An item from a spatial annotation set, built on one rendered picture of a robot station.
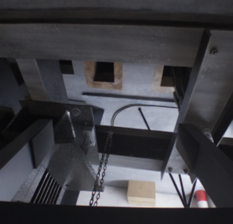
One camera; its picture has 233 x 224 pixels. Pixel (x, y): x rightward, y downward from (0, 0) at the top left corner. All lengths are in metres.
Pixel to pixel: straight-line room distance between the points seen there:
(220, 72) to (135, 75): 0.86
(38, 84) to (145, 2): 0.85
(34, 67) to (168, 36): 0.57
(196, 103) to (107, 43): 0.46
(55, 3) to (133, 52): 0.89
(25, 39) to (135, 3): 0.77
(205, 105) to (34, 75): 0.78
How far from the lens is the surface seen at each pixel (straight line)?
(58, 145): 0.72
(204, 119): 0.87
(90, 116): 0.87
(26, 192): 0.88
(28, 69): 0.86
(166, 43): 0.65
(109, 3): 1.30
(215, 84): 0.76
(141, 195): 2.79
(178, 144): 0.17
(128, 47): 0.65
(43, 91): 0.89
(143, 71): 1.44
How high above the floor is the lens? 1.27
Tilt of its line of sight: 49 degrees down
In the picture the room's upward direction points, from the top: 167 degrees counter-clockwise
